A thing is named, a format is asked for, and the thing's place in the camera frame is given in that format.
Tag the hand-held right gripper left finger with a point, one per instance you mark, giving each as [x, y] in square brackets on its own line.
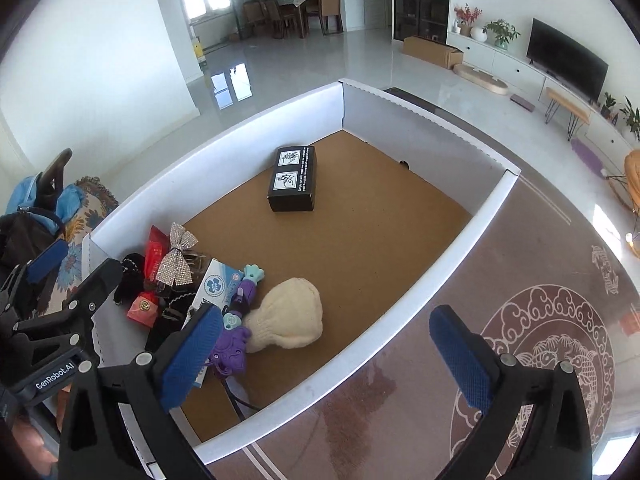
[192, 355]

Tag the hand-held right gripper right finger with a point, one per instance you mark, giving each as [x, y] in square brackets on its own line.
[460, 360]

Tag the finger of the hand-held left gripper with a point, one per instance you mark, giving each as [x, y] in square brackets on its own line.
[47, 262]
[105, 280]

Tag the black fuzzy cloth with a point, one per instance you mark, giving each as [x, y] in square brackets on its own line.
[131, 280]
[170, 320]

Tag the purple teal toy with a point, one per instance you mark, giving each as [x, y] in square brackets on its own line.
[235, 345]

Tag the red packet gold seal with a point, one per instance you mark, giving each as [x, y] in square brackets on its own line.
[142, 307]

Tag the plain red packet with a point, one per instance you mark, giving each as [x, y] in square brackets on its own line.
[155, 250]

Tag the clear glasses black temples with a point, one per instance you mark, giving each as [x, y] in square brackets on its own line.
[235, 400]

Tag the small blue white carton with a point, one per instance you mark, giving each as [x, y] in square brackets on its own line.
[217, 285]

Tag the cream knitted hat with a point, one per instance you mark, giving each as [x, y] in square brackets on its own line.
[290, 315]

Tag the white board panel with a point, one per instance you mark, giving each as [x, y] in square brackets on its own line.
[380, 230]

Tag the black rectangular case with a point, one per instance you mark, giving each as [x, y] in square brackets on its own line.
[292, 180]

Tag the dark wooden patterned desktop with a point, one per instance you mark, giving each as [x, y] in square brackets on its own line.
[425, 365]

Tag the black bag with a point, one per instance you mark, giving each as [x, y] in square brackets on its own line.
[25, 240]

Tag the floral cloth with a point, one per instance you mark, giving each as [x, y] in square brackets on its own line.
[85, 220]

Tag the blue cloth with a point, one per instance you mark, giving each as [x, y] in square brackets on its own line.
[27, 192]

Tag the dark wooden chair back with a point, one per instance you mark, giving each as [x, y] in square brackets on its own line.
[55, 175]

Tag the purple floor mat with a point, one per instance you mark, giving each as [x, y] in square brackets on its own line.
[589, 157]

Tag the yellow floor container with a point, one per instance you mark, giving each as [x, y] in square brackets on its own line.
[199, 51]

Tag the orange lounge chair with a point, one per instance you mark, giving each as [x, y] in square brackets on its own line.
[631, 180]

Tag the wooden bench hairpin legs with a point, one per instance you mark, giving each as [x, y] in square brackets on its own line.
[567, 102]

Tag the oval wooden board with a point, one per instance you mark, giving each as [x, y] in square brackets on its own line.
[481, 79]

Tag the white television cabinet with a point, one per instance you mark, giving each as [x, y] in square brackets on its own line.
[520, 72]

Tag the small potted plant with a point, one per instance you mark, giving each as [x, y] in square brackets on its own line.
[608, 105]

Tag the broad-leaf potted plant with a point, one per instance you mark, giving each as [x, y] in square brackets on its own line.
[632, 117]

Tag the low-back brown dining chair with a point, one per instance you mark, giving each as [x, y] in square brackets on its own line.
[277, 15]
[254, 15]

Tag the long brown cardboard carton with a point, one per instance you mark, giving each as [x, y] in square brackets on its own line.
[432, 51]

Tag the black flat television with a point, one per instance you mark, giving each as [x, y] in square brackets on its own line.
[567, 57]

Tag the white round vase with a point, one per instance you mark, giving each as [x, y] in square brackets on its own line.
[478, 33]

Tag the bushy green potted plant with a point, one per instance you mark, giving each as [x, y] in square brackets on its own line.
[502, 32]

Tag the wooden dining table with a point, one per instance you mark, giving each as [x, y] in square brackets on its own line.
[300, 7]

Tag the red flower bouquet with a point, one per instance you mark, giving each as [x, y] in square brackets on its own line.
[467, 15]

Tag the tall-back brown dining chair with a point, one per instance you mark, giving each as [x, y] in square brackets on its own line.
[331, 7]

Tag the dark glass display cabinet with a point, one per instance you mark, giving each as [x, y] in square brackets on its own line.
[420, 0]

